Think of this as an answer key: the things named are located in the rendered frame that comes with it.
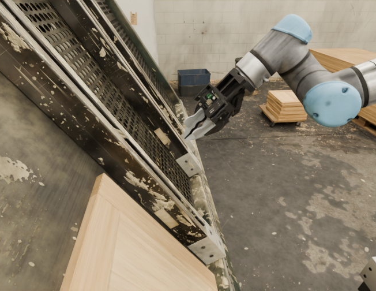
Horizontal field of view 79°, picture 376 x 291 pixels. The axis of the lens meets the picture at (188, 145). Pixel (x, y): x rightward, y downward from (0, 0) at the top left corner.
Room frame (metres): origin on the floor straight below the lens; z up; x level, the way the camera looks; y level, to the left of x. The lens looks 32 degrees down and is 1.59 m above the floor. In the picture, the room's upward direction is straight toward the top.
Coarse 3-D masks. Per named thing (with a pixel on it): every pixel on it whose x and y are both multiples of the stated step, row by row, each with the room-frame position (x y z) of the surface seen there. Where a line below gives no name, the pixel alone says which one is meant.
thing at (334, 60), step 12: (312, 48) 4.91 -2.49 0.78; (324, 48) 4.91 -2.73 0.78; (336, 48) 4.91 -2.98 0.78; (348, 48) 4.91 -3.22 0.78; (324, 60) 4.32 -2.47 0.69; (336, 60) 4.01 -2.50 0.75; (348, 60) 3.86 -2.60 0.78; (360, 60) 3.86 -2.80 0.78; (372, 108) 2.98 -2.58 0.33; (360, 120) 3.09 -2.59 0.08; (372, 120) 2.90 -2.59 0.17; (372, 132) 2.83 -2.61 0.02
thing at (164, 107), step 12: (84, 0) 0.97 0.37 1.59; (96, 12) 0.97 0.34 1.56; (108, 24) 0.98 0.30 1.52; (120, 48) 0.98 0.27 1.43; (132, 60) 0.99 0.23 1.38; (144, 72) 1.04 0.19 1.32; (144, 84) 0.99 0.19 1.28; (156, 96) 1.00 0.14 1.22; (168, 108) 1.04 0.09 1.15; (180, 132) 1.01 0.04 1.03; (192, 144) 1.02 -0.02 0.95
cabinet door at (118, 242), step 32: (96, 192) 0.29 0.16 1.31; (96, 224) 0.23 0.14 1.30; (128, 224) 0.29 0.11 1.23; (96, 256) 0.19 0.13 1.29; (128, 256) 0.23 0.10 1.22; (160, 256) 0.28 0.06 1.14; (192, 256) 0.36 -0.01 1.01; (64, 288) 0.14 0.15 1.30; (96, 288) 0.15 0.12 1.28; (128, 288) 0.18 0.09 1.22; (160, 288) 0.22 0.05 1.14; (192, 288) 0.27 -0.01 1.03
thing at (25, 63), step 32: (0, 0) 0.41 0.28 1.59; (0, 32) 0.37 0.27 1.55; (32, 32) 0.41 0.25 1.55; (0, 64) 0.37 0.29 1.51; (32, 64) 0.37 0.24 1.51; (64, 64) 0.42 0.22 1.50; (32, 96) 0.37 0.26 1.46; (64, 96) 0.38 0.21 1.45; (64, 128) 0.37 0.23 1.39; (96, 128) 0.38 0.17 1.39; (96, 160) 0.38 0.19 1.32; (128, 160) 0.39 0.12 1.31; (160, 192) 0.40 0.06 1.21; (192, 224) 0.40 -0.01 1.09; (224, 256) 0.42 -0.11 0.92
